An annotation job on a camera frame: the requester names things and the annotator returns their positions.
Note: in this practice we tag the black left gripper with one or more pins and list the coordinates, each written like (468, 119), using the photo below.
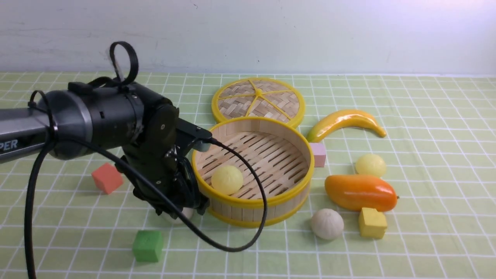
(156, 157)

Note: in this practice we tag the white bun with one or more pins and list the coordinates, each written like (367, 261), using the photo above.
(327, 224)
(186, 212)

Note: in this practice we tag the yellow bun front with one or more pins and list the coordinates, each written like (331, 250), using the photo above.
(227, 179)

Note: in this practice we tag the yellow bun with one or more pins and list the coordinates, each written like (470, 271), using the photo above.
(227, 179)
(371, 164)

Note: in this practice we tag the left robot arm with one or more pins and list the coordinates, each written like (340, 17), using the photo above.
(108, 117)

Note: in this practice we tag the bamboo steamer tray yellow rim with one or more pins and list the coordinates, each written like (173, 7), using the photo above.
(282, 159)

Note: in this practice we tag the woven bamboo steamer lid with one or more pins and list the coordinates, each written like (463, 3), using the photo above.
(259, 97)

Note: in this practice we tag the green foam cube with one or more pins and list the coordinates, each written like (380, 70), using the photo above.
(148, 245)

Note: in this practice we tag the red foam cube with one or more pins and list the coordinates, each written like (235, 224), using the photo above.
(107, 178)

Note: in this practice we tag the pink foam cube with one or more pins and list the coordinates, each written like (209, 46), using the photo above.
(319, 154)

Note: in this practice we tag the orange plastic mango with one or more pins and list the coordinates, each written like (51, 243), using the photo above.
(354, 192)

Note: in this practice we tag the yellow plastic banana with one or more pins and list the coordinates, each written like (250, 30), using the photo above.
(342, 119)

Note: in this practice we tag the yellow foam cube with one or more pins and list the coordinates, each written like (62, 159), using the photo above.
(372, 223)

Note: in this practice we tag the green checkered tablecloth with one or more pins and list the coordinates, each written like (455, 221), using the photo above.
(440, 153)

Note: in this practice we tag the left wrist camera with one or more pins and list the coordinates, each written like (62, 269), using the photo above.
(191, 137)

